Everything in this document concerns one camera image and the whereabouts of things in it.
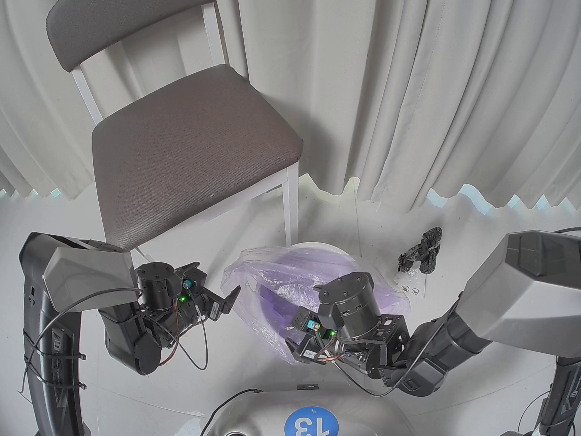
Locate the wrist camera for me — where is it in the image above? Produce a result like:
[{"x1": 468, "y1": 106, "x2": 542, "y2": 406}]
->
[
  {"x1": 290, "y1": 306, "x2": 320, "y2": 332},
  {"x1": 175, "y1": 263, "x2": 206, "y2": 295}
]

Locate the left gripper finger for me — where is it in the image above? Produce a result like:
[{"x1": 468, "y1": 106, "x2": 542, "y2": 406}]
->
[{"x1": 222, "y1": 286, "x2": 241, "y2": 313}]

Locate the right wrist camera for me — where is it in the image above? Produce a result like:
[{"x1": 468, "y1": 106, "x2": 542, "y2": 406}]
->
[{"x1": 290, "y1": 306, "x2": 320, "y2": 332}]

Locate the purple plastic bag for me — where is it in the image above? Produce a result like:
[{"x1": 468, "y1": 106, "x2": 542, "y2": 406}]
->
[{"x1": 221, "y1": 245, "x2": 411, "y2": 365}]

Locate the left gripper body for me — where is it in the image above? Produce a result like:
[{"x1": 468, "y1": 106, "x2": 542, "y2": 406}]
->
[{"x1": 175, "y1": 296, "x2": 226, "y2": 335}]

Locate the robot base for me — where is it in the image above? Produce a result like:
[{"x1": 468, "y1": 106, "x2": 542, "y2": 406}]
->
[{"x1": 182, "y1": 382, "x2": 411, "y2": 436}]

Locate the crumpled black plastic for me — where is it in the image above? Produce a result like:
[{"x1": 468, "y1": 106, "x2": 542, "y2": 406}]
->
[{"x1": 398, "y1": 226, "x2": 442, "y2": 276}]

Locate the clear printed wrapper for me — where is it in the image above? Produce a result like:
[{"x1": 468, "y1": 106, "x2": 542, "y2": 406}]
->
[{"x1": 393, "y1": 268, "x2": 428, "y2": 300}]

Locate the white chair with grey cushions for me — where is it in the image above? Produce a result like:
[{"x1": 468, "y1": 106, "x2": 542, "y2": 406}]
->
[{"x1": 45, "y1": 0, "x2": 304, "y2": 262}]

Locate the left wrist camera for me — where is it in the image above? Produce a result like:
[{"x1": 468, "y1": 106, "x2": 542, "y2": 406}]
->
[{"x1": 175, "y1": 263, "x2": 206, "y2": 295}]

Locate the black cable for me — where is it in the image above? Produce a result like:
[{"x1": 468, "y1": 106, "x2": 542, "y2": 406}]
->
[
  {"x1": 333, "y1": 359, "x2": 416, "y2": 397},
  {"x1": 175, "y1": 318, "x2": 209, "y2": 371},
  {"x1": 202, "y1": 388, "x2": 261, "y2": 436}
]

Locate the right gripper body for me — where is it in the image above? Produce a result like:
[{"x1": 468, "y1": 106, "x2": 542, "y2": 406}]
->
[{"x1": 290, "y1": 327, "x2": 346, "y2": 366}]

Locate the white trash bin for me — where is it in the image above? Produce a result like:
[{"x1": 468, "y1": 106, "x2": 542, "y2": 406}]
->
[{"x1": 256, "y1": 242, "x2": 369, "y2": 358}]

